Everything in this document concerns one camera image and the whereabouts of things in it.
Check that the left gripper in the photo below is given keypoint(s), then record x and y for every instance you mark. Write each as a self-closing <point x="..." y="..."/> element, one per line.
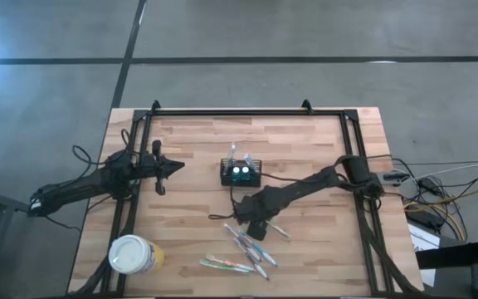
<point x="149" y="168"/>

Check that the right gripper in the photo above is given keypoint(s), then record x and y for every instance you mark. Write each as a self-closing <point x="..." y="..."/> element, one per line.
<point x="259" y="207"/>

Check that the white green toothbrush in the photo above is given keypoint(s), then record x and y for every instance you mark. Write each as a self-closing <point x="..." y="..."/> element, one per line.
<point x="280" y="231"/>

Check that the purple toothbrush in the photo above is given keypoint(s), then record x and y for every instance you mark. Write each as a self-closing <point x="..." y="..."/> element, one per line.
<point x="232" y="231"/>
<point x="259" y="271"/>

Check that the teal mouthwash bottle white cap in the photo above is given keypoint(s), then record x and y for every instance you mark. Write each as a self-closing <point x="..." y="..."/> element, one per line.
<point x="236" y="171"/>
<point x="245" y="170"/>

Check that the blue toothbrush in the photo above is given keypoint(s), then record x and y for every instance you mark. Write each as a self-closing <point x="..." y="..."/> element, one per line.
<point x="264" y="255"/>
<point x="231" y="151"/>

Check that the turquoise toothbrush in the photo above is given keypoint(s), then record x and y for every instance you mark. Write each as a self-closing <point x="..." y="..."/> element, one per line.
<point x="248" y="160"/>

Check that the orange toothbrush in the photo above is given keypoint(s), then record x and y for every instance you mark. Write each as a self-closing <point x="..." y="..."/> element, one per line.
<point x="226" y="261"/>

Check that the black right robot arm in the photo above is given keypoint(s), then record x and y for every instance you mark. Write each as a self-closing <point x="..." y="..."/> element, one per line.
<point x="313" y="182"/>

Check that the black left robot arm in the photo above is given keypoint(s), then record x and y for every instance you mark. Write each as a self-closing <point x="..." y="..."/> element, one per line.
<point x="77" y="187"/>

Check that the yellow white wipes canister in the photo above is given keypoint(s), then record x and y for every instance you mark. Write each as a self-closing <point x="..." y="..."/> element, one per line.
<point x="129" y="253"/>

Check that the black power brick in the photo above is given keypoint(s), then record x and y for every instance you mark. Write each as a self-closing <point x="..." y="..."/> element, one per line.
<point x="425" y="218"/>

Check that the white paper sheet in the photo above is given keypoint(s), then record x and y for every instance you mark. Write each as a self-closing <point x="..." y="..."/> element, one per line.
<point x="423" y="241"/>

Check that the black stand base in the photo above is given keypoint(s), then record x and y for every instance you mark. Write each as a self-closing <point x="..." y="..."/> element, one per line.
<point x="450" y="255"/>

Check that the black aluminium table frame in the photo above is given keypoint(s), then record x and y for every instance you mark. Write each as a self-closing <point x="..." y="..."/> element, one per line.
<point x="243" y="112"/>

